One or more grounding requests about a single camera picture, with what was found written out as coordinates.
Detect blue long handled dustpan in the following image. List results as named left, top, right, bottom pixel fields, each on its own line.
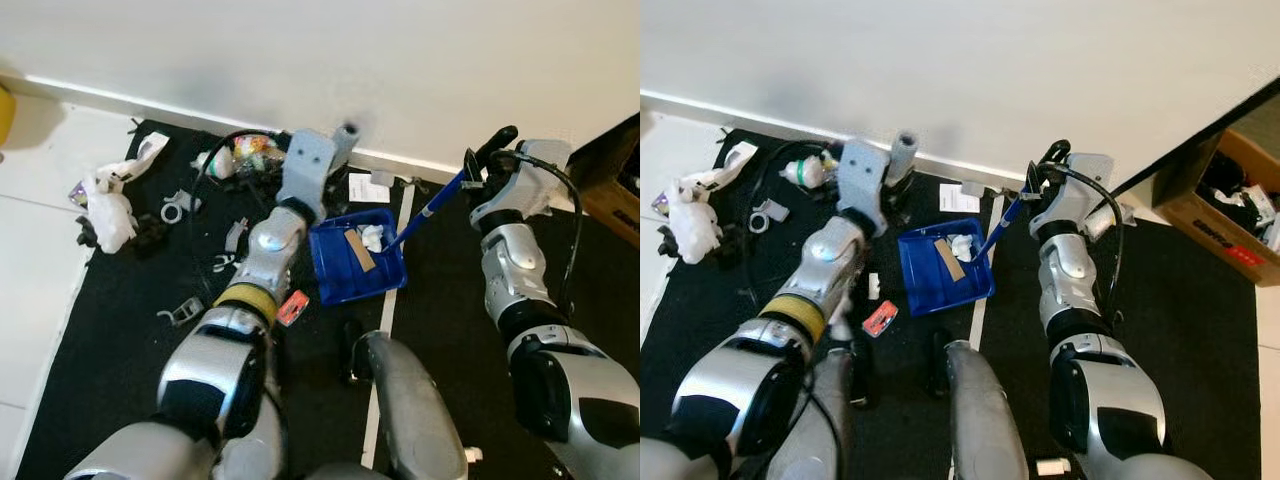
left=897, top=190, right=1031, bottom=318
left=308, top=170, right=468, bottom=306

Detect brown cardboard box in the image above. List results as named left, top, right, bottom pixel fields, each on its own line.
left=580, top=140, right=641, bottom=247
left=1150, top=128, right=1280, bottom=287

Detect grey robot leg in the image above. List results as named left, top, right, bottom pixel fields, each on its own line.
left=355, top=330, right=471, bottom=480
left=945, top=340, right=1033, bottom=480
left=765, top=345, right=853, bottom=480
left=215, top=400, right=291, bottom=480

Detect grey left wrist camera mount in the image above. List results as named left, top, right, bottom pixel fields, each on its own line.
left=275, top=128, right=339, bottom=216
left=838, top=140, right=898, bottom=236

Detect grey left robot leg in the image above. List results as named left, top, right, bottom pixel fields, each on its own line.
left=765, top=345, right=853, bottom=480
left=215, top=400, right=291, bottom=480

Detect grey plastic ring clamp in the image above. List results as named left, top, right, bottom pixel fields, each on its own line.
left=748, top=200, right=789, bottom=234
left=160, top=190, right=202, bottom=225

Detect white paper slip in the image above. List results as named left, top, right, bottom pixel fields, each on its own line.
left=940, top=183, right=982, bottom=214
left=348, top=172, right=392, bottom=205

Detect crumpled clear plastic cup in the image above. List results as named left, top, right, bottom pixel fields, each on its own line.
left=1085, top=205, right=1137, bottom=241

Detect white printed tag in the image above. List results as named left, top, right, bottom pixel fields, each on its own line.
left=700, top=140, right=760, bottom=197
left=110, top=132, right=170, bottom=187

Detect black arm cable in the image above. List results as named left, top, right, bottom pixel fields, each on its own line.
left=1050, top=163, right=1127, bottom=321
left=188, top=130, right=293, bottom=269
left=500, top=150, right=584, bottom=311

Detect small red card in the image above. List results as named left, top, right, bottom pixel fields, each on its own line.
left=862, top=300, right=900, bottom=338
left=277, top=290, right=310, bottom=328

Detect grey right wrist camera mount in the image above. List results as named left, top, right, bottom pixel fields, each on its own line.
left=1040, top=152, right=1114, bottom=239
left=470, top=140, right=573, bottom=229

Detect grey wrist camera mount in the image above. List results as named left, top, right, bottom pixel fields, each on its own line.
left=275, top=128, right=339, bottom=216
left=838, top=140, right=898, bottom=236
left=1040, top=152, right=1114, bottom=239
left=470, top=140, right=573, bottom=229

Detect black floor mat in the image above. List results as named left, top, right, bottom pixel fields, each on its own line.
left=15, top=118, right=641, bottom=480
left=640, top=128, right=1263, bottom=480

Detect clear bottle with colourful candy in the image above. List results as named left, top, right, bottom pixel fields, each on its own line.
left=232, top=133, right=287, bottom=168

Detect grey right robot leg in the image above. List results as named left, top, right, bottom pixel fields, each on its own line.
left=945, top=340, right=1033, bottom=480
left=355, top=330, right=471, bottom=480

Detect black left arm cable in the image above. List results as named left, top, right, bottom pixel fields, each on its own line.
left=188, top=130, right=293, bottom=269

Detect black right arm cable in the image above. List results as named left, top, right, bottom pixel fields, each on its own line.
left=500, top=150, right=584, bottom=311
left=1050, top=163, right=1127, bottom=321

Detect brown cardboard strip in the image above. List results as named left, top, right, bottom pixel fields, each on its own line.
left=343, top=232, right=379, bottom=274
left=933, top=238, right=967, bottom=284

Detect white bottle with green band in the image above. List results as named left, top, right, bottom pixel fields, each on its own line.
left=195, top=148, right=237, bottom=182
left=780, top=155, right=833, bottom=189

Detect white floor tape strip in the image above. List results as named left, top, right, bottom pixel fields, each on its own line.
left=360, top=180, right=411, bottom=471
left=950, top=195, right=1006, bottom=480

